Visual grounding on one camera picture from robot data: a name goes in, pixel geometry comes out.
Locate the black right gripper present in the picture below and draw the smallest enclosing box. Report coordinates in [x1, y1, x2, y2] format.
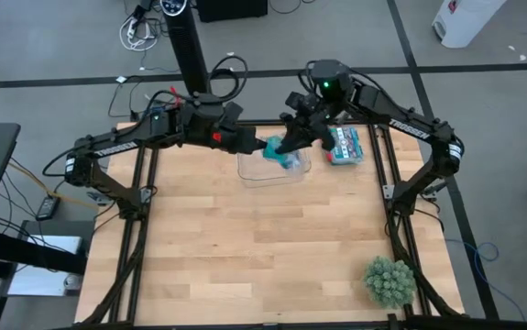
[275, 107, 337, 156]

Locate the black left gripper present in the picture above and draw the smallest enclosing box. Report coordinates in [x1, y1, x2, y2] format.
[212, 123, 269, 156]

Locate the clear plastic bin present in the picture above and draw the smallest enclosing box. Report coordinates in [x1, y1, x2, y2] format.
[236, 132, 313, 189]

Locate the teal white first aid kit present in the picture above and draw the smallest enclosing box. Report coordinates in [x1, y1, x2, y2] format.
[324, 126, 365, 166]

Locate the black tower fan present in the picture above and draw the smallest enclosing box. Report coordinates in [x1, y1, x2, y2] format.
[159, 0, 212, 95]

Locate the black box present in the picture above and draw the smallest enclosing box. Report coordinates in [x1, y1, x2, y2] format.
[196, 0, 269, 23]

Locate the green artificial plant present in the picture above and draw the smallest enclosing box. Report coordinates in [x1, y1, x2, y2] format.
[363, 256, 418, 311]

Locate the white floor appliance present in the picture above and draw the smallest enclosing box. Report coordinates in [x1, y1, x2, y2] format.
[431, 0, 507, 50]

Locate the black power adapter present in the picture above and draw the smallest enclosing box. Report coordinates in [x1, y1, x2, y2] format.
[36, 195, 61, 222]

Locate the white grey box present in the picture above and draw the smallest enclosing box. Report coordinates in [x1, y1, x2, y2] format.
[6, 234, 84, 298]

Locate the black metal table frame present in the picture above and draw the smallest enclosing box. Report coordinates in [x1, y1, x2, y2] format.
[74, 116, 527, 330]

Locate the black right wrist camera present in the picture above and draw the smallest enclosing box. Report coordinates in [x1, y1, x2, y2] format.
[284, 91, 320, 114]

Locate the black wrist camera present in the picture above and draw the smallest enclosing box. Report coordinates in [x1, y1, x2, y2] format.
[284, 91, 320, 114]
[220, 101, 245, 130]

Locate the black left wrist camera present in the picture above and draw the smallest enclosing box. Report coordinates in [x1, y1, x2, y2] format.
[220, 101, 245, 130]

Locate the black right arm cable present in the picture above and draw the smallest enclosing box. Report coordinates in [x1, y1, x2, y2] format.
[297, 59, 411, 116]

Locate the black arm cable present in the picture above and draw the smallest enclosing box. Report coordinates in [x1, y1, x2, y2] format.
[297, 59, 411, 116]
[207, 54, 249, 103]

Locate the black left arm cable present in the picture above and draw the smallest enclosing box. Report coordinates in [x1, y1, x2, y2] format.
[207, 54, 249, 103]

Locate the black coiled cable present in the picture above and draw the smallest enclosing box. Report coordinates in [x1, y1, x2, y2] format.
[208, 67, 241, 100]

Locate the white power strip with cables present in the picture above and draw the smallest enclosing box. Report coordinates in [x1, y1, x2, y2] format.
[119, 16, 159, 52]

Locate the blue floor cable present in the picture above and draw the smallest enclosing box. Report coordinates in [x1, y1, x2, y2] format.
[445, 237, 527, 322]

